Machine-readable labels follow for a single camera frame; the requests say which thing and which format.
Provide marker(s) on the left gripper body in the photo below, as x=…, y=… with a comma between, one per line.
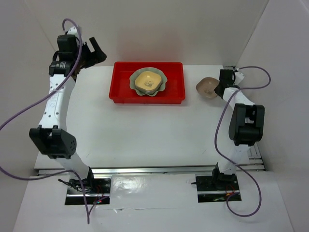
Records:
x=85, y=56

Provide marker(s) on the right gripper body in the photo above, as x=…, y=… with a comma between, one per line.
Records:
x=215, y=90

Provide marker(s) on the brown square plate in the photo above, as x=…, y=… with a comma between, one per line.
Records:
x=207, y=86

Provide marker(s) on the large green scalloped bowl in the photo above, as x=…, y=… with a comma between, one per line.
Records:
x=152, y=69

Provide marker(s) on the yellow square plate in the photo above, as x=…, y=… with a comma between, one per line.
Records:
x=148, y=82

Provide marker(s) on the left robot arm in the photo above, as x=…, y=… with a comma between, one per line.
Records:
x=51, y=136

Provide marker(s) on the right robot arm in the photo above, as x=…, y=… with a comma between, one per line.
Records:
x=217, y=176

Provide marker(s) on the red plastic bin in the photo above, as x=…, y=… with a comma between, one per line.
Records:
x=120, y=91

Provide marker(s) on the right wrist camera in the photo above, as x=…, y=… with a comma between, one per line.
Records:
x=239, y=76

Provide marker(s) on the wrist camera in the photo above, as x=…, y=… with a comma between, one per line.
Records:
x=239, y=76
x=76, y=31

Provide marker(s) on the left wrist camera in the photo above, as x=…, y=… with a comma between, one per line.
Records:
x=76, y=31

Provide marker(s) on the aluminium rail right side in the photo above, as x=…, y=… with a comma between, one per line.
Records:
x=256, y=154

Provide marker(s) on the aluminium rail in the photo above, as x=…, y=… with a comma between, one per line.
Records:
x=159, y=170
x=256, y=154

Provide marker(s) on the aluminium rail front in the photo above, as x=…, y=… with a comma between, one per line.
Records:
x=159, y=170

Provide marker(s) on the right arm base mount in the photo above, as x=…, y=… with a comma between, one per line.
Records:
x=207, y=192

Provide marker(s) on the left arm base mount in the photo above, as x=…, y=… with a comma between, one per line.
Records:
x=99, y=192

